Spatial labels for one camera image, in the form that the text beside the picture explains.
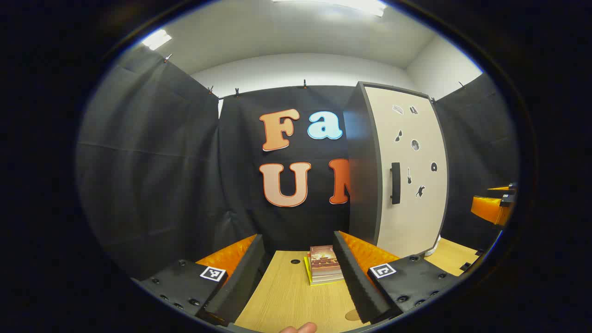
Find yellow book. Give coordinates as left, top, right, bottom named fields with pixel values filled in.
left=304, top=256, right=345, bottom=286

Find beige cabinet door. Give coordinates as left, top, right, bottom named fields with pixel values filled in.
left=361, top=82, right=449, bottom=259

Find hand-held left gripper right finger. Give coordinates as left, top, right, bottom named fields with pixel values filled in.
left=333, top=230, right=463, bottom=324

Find ceiling light panel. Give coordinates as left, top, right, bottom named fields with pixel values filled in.
left=273, top=0, right=388, bottom=18
left=141, top=29, right=173, bottom=50

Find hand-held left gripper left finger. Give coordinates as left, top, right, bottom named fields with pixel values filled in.
left=132, top=234, right=265, bottom=327

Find small white object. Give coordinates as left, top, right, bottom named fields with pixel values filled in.
left=424, top=234, right=441, bottom=258

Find black door handle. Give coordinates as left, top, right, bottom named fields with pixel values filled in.
left=391, top=162, right=401, bottom=205

